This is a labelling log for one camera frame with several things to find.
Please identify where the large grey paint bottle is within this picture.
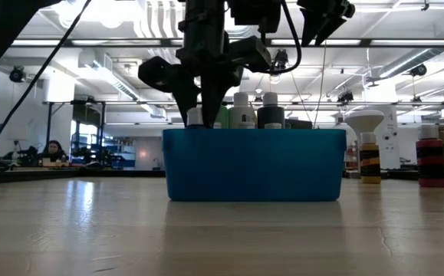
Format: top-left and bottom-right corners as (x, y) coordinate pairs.
(257, 91), (286, 130)

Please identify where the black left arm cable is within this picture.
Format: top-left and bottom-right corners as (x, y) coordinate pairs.
(0, 0), (303, 143)

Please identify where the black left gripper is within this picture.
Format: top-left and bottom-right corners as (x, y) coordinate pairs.
(136, 0), (272, 130)

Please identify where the small ochre paint bottle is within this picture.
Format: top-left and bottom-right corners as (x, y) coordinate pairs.
(359, 132), (382, 185)

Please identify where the small magenta paint bottle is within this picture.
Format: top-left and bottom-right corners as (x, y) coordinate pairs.
(416, 124), (444, 189)

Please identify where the white table lamp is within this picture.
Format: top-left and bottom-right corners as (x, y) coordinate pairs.
(6, 123), (30, 164)

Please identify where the blue plastic bin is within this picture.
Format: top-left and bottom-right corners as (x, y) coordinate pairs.
(162, 128), (348, 203)

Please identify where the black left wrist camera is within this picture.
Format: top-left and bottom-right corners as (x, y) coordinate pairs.
(227, 0), (282, 34)

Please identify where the black background rig frame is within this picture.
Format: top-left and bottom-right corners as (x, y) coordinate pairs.
(43, 97), (110, 158)

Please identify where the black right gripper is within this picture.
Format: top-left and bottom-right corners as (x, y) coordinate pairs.
(297, 0), (356, 48)

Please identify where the white mushroom-shaped lamp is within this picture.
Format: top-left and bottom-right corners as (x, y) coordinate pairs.
(344, 110), (385, 136)

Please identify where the dark background monitor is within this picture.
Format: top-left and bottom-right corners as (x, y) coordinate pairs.
(284, 118), (314, 130)

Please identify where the person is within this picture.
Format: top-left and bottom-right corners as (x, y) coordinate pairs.
(41, 140), (69, 164)

